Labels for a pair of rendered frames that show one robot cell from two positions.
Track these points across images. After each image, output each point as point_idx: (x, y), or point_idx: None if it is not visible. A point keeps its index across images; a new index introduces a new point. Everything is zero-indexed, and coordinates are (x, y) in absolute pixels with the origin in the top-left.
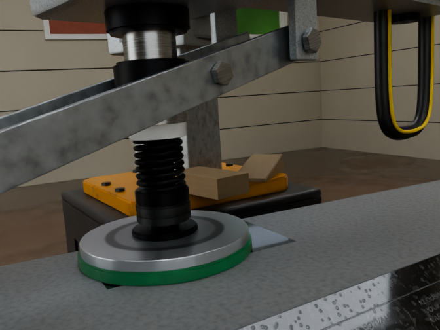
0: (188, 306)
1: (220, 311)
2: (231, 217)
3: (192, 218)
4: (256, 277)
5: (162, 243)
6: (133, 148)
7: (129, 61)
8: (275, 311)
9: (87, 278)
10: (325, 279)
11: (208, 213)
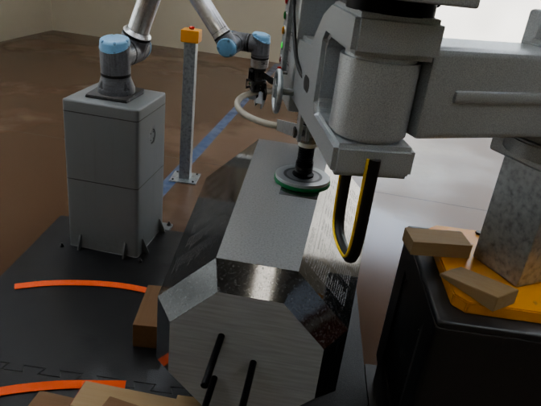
0: (263, 171)
1: (256, 171)
2: (301, 184)
3: (310, 181)
4: (264, 180)
5: (291, 171)
6: None
7: None
8: (246, 174)
9: None
10: (249, 183)
11: (311, 184)
